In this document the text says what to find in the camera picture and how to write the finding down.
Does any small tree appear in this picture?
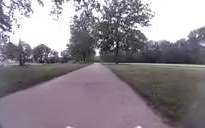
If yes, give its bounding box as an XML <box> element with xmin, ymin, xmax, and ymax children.
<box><xmin>15</xmin><ymin>40</ymin><xmax>34</xmax><ymax>67</ymax></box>

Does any pale road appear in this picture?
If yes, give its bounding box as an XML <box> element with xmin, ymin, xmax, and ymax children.
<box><xmin>103</xmin><ymin>61</ymin><xmax>205</xmax><ymax>69</ymax></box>

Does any purple-grey asphalt path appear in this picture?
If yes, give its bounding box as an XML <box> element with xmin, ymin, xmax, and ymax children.
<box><xmin>0</xmin><ymin>62</ymin><xmax>171</xmax><ymax>128</ymax></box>

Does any grass field with road behind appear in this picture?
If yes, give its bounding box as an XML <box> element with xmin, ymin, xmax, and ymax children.
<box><xmin>103</xmin><ymin>63</ymin><xmax>205</xmax><ymax>128</ymax></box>

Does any group of trees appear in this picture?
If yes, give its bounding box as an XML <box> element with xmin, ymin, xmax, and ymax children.
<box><xmin>0</xmin><ymin>38</ymin><xmax>73</xmax><ymax>65</ymax></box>

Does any large leafy tree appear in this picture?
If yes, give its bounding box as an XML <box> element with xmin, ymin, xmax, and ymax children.
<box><xmin>93</xmin><ymin>0</ymin><xmax>156</xmax><ymax>65</ymax></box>

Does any grass field with scattered trees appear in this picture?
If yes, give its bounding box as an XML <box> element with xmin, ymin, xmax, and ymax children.
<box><xmin>0</xmin><ymin>62</ymin><xmax>93</xmax><ymax>102</ymax></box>

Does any dark dense tree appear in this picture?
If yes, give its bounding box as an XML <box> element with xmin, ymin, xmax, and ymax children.
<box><xmin>67</xmin><ymin>14</ymin><xmax>98</xmax><ymax>64</ymax></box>

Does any overhanging tree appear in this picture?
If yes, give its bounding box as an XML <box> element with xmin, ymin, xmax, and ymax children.
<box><xmin>0</xmin><ymin>0</ymin><xmax>98</xmax><ymax>44</ymax></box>

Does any row of trees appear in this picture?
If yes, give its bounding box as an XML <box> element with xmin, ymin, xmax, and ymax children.
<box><xmin>99</xmin><ymin>23</ymin><xmax>205</xmax><ymax>65</ymax></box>

